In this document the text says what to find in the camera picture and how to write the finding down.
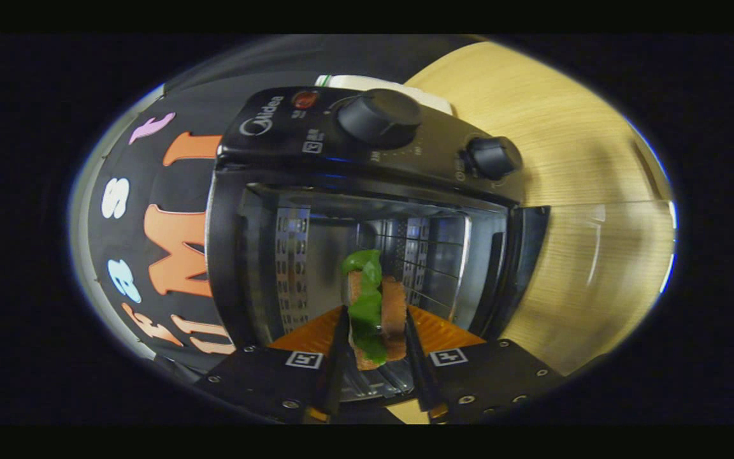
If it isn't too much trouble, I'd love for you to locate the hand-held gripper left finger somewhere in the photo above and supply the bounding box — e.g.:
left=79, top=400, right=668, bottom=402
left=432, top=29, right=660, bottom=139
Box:
left=194, top=305, right=351, bottom=425

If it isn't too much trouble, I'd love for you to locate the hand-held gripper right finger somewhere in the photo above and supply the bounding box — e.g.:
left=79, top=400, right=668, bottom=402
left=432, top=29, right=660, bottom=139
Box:
left=403, top=305, right=565, bottom=425

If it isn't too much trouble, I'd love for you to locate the lettuce bread sandwich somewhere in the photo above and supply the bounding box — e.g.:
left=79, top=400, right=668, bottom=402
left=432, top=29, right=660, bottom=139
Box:
left=340, top=249, right=409, bottom=372

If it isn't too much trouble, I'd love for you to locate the black toaster oven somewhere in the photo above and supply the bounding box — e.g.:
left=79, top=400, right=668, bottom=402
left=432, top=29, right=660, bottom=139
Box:
left=205, top=86, right=677, bottom=409

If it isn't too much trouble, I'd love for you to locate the white pop-up toaster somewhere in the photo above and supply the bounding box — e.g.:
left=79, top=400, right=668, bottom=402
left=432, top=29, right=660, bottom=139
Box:
left=315, top=75, right=454, bottom=115

